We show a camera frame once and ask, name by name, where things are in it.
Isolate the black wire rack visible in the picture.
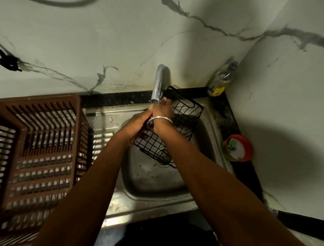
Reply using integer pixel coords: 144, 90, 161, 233
133, 85, 204, 169

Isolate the person's dark clothing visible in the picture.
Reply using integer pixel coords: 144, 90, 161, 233
95, 210, 218, 246

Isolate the person's left forearm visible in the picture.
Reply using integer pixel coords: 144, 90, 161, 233
33, 134, 130, 246

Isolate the clear dish soap bottle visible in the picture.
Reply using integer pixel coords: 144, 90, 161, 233
207, 61, 239, 97

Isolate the orange round container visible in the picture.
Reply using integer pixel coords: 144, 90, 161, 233
221, 134, 254, 163

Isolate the person's right hand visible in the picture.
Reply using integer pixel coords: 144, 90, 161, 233
152, 97, 174, 122

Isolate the brown plastic dish basket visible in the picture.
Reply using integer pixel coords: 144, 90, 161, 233
0, 94, 89, 246

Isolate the person's right forearm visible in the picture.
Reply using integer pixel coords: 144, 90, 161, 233
152, 119, 304, 246

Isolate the stainless steel sink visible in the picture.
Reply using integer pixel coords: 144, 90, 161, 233
82, 97, 235, 228

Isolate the silver bracelet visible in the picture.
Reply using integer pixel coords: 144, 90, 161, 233
146, 116, 174, 132

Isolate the person's left hand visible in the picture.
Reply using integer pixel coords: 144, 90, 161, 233
116, 105, 155, 146

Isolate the chrome faucet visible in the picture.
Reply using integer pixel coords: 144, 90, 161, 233
149, 64, 166, 103

